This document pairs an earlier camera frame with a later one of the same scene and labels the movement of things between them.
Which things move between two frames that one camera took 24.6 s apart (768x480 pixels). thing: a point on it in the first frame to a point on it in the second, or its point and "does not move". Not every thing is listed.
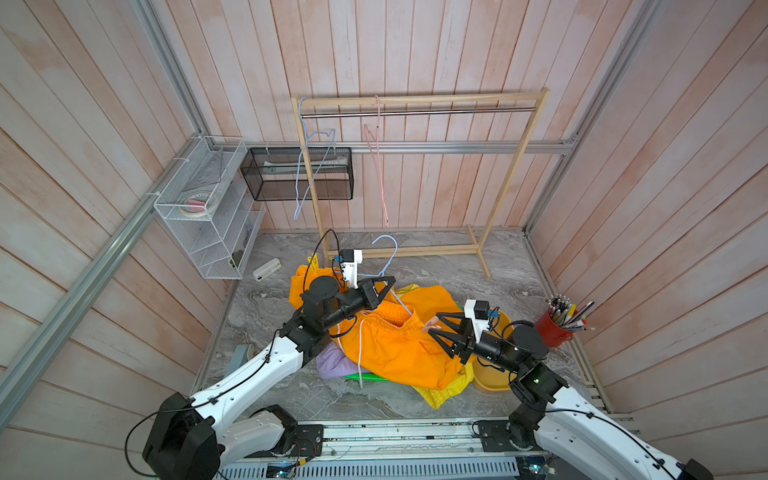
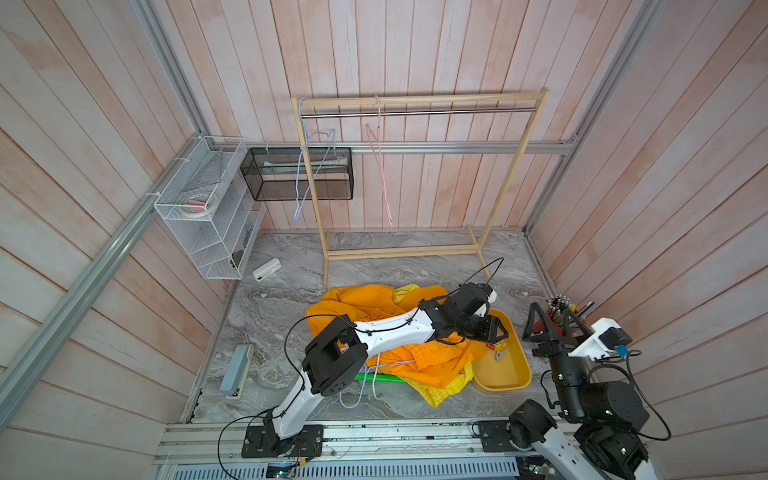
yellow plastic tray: (485, 375) does not move
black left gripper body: (357, 300) to (481, 328)
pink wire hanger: (373, 170) does not move
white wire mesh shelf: (208, 201) does not move
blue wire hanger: (380, 274) to (373, 366)
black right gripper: (464, 347) to (560, 347)
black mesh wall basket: (281, 174) does not move
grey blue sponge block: (241, 355) does not move
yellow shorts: (439, 396) does not move
